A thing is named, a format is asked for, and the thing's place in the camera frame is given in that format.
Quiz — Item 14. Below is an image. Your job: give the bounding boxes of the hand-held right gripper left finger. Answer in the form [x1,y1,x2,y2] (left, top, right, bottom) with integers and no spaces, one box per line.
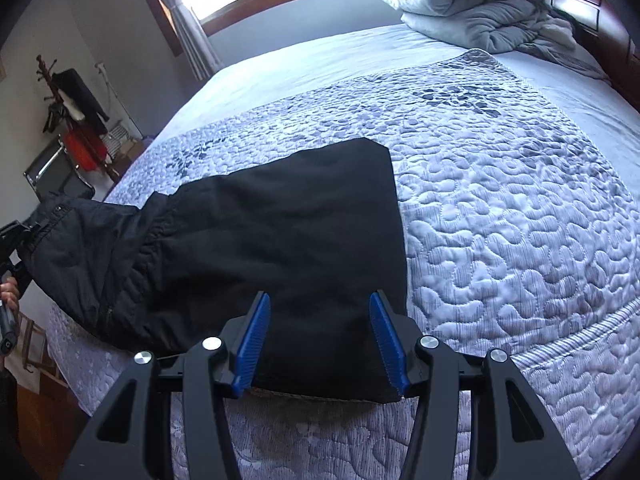
[60,291,272,480]

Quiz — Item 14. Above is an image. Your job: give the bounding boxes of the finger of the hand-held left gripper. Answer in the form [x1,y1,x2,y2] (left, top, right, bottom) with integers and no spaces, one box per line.
[0,219,32,261]

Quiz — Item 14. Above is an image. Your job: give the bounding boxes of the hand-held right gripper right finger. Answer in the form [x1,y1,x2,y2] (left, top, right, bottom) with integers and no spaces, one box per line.
[369,291,583,480]

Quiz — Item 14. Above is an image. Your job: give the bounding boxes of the black pants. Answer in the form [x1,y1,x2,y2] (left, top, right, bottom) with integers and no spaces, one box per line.
[17,137,408,405]

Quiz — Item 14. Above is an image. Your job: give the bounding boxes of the person's left hand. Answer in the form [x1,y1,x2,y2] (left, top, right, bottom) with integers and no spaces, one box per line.
[0,280,20,314]

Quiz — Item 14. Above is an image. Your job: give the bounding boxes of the wooden stool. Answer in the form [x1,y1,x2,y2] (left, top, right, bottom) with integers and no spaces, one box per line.
[17,310,68,397]

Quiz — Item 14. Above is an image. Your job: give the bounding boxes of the metal framed chair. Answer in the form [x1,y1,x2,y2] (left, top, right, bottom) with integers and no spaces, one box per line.
[23,140,96,202]

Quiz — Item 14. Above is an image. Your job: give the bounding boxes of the red bag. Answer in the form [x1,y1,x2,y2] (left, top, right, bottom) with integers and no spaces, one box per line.
[62,130,109,172]

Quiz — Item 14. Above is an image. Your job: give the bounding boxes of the cardboard box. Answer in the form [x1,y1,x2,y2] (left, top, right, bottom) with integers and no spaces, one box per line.
[112,137,147,172]

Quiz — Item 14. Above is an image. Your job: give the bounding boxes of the wooden coat rack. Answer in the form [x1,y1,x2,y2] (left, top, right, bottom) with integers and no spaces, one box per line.
[35,55,121,182]

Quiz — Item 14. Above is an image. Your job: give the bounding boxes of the black hanging garment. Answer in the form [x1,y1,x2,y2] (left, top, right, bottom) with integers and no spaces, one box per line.
[52,69,110,134]

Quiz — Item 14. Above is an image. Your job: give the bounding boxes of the quilted lilac bed cover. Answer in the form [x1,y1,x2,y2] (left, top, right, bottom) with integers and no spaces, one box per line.
[47,49,640,480]

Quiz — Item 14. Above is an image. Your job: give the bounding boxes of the white curtain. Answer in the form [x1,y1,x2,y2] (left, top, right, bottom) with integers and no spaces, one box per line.
[130,0,224,82]

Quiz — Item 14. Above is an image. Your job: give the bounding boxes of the bed with pale blue sheet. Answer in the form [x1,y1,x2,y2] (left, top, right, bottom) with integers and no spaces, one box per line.
[47,22,640,480]

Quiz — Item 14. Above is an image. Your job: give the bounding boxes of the folded grey comforter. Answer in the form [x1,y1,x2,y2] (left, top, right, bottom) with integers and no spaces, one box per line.
[401,0,612,81]

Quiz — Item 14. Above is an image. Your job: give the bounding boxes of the red-brown wooden headboard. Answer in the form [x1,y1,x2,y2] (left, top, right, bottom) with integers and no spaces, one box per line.
[520,0,640,102]

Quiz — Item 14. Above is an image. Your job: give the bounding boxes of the white wall pipe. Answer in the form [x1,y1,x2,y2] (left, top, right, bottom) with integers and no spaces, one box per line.
[95,62,139,137]

